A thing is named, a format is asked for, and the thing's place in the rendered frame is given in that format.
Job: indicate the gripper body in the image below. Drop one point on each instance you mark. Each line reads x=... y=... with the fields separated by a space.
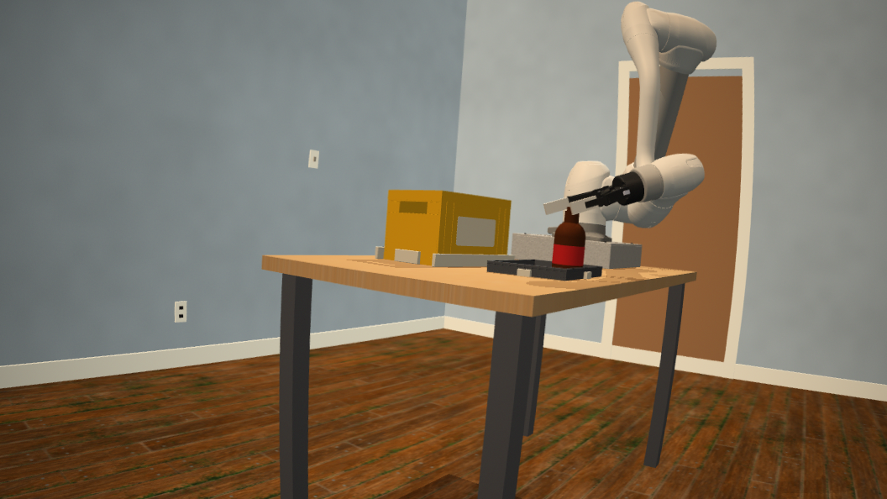
x=633 y=180

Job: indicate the brown bottle with red label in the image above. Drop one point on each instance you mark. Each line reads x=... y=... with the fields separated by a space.
x=569 y=243

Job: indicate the yellow divided crate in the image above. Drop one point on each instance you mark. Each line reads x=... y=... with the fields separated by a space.
x=451 y=223

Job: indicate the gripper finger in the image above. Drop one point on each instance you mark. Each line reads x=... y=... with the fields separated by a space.
x=599 y=200
x=562 y=204

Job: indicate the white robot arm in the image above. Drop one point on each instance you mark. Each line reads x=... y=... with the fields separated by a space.
x=678 y=44

